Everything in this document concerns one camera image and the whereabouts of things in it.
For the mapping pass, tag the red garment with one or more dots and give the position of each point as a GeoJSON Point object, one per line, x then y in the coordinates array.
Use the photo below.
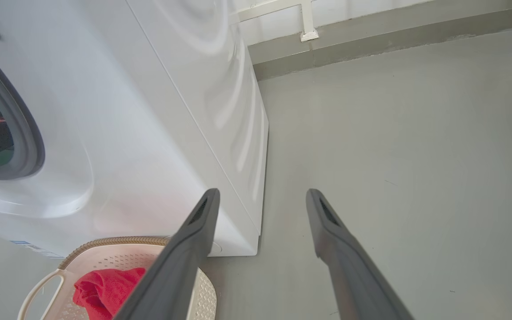
{"type": "Point", "coordinates": [105, 289]}

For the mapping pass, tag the blue energy label sticker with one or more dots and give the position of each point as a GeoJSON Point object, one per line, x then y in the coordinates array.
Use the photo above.
{"type": "Point", "coordinates": [38, 250]}

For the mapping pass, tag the white washing machine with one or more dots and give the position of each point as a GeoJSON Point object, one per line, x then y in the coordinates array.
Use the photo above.
{"type": "Point", "coordinates": [127, 111]}

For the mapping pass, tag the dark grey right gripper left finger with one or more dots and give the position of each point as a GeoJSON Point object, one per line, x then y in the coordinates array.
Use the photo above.
{"type": "Point", "coordinates": [180, 266]}

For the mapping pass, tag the grey rubber door seal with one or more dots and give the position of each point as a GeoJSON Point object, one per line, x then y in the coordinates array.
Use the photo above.
{"type": "Point", "coordinates": [29, 133]}

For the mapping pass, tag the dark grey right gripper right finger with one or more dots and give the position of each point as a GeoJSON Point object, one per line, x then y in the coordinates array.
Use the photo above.
{"type": "Point", "coordinates": [354, 275]}

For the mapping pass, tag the round filter cover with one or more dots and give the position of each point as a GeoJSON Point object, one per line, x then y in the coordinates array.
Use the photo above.
{"type": "Point", "coordinates": [217, 249]}

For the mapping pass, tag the white metal railing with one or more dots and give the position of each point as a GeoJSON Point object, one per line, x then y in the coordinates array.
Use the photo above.
{"type": "Point", "coordinates": [308, 22]}

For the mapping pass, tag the white plastic laundry basket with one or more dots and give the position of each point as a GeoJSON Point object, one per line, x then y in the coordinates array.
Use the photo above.
{"type": "Point", "coordinates": [105, 258]}

